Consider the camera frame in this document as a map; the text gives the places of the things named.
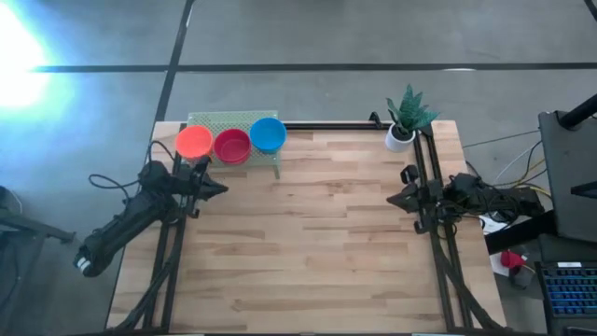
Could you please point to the black diagonal stand leg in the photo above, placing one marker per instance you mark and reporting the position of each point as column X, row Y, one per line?
column 517, row 235

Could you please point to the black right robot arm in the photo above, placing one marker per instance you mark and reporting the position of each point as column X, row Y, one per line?
column 494, row 201

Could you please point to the black aluminium table frame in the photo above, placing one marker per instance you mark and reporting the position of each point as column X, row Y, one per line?
column 336, row 125

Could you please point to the blue plastic mini bowl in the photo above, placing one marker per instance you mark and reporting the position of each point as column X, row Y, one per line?
column 268, row 134

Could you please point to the green perforated metal rack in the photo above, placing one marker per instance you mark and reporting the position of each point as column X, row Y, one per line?
column 224, row 119

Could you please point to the dark grey chair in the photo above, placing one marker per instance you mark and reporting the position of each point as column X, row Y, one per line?
column 32, row 227

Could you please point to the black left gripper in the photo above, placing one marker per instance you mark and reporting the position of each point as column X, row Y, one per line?
column 191, row 186

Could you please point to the black clamp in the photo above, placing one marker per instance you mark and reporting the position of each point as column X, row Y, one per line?
column 374, row 116

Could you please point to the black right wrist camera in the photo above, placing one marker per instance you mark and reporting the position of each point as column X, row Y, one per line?
column 409, row 174

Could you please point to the grey metal stand panel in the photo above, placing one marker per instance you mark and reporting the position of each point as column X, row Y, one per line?
column 569, row 177

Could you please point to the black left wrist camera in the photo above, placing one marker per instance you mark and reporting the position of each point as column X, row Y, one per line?
column 203, row 164

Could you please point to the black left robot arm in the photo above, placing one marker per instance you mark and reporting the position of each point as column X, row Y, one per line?
column 121, row 224

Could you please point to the small red object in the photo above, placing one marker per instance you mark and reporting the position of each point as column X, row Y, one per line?
column 510, row 260

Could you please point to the red plastic mini bowl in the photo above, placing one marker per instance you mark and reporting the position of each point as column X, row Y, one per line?
column 232, row 147

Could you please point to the black pole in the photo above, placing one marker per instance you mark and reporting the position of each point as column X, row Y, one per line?
column 580, row 112

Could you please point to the green plant in white pot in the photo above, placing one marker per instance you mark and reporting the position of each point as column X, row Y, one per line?
column 400, row 140

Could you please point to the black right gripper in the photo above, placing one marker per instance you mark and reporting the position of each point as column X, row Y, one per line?
column 431, row 200

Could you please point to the orange plastic mini bowl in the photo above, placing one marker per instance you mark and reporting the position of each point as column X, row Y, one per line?
column 193, row 141

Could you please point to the white paper sheet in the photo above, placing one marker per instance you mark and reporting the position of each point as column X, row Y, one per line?
column 495, row 227

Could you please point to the backlit laptop keyboard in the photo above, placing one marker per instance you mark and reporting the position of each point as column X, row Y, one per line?
column 569, row 289

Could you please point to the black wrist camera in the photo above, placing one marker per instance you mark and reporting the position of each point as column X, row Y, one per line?
column 203, row 164
column 409, row 174

